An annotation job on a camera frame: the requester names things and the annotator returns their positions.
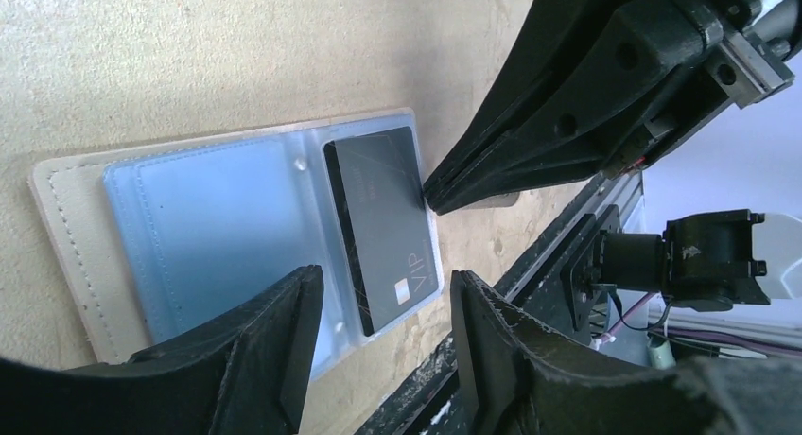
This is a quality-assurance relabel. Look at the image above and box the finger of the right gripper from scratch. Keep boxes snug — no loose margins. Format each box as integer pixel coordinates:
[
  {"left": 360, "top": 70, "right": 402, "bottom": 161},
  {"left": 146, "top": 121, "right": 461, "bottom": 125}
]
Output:
[{"left": 424, "top": 0, "right": 602, "bottom": 198}]

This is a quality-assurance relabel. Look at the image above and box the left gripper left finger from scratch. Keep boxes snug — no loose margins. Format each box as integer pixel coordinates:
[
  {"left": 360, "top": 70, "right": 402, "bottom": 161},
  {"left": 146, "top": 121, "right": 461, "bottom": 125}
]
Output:
[{"left": 1, "top": 266, "right": 323, "bottom": 434}]

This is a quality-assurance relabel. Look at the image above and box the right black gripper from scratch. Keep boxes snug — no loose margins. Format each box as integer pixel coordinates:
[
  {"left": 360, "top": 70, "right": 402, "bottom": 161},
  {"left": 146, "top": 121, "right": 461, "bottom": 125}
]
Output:
[{"left": 426, "top": 0, "right": 796, "bottom": 215}]

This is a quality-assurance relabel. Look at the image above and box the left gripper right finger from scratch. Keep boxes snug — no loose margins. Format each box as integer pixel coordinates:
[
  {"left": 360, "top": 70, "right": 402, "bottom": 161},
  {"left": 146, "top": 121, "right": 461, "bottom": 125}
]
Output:
[{"left": 450, "top": 271, "right": 801, "bottom": 434}]

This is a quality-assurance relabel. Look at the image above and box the beige snap card holder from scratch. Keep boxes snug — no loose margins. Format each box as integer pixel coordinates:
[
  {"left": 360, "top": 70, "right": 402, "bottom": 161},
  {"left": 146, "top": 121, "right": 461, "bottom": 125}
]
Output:
[{"left": 29, "top": 108, "right": 445, "bottom": 377}]

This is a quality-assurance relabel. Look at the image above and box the black VIP card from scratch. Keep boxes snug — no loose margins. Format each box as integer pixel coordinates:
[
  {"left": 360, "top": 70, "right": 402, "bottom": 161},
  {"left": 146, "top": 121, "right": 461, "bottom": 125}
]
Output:
[{"left": 323, "top": 127, "right": 440, "bottom": 337}]

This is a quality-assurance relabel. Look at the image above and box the black front rail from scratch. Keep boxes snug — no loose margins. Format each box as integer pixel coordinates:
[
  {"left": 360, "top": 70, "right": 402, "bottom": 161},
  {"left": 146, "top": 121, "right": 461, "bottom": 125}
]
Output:
[{"left": 357, "top": 180, "right": 605, "bottom": 434}]

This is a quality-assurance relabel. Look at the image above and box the aluminium frame rail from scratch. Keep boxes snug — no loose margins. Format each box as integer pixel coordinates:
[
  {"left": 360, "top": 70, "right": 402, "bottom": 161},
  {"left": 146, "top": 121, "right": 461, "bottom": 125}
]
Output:
[{"left": 495, "top": 172, "right": 643, "bottom": 304}]

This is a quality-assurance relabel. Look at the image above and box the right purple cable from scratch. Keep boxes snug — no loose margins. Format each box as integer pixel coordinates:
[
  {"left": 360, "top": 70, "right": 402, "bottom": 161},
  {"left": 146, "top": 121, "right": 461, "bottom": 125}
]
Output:
[{"left": 595, "top": 290, "right": 802, "bottom": 361}]

